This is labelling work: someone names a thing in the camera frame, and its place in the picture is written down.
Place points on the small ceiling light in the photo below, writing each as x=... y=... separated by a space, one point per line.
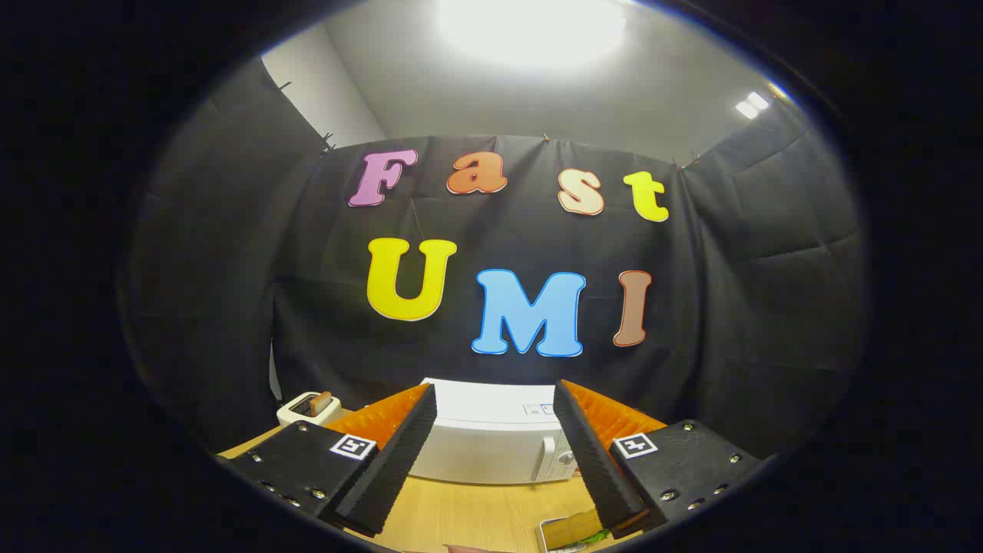
x=752 y=105

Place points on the white microwave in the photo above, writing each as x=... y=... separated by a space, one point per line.
x=484 y=438

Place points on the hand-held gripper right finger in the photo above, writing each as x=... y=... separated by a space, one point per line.
x=587 y=461

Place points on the white toaster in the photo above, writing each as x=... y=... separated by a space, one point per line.
x=294 y=415

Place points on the brown bread lettuce sandwich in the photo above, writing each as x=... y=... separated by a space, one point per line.
x=572 y=528

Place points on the toast slice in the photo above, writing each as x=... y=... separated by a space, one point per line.
x=321 y=402

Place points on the white rectangular tray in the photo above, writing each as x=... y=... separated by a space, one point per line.
x=546 y=531

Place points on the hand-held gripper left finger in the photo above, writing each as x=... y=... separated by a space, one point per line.
x=403 y=461

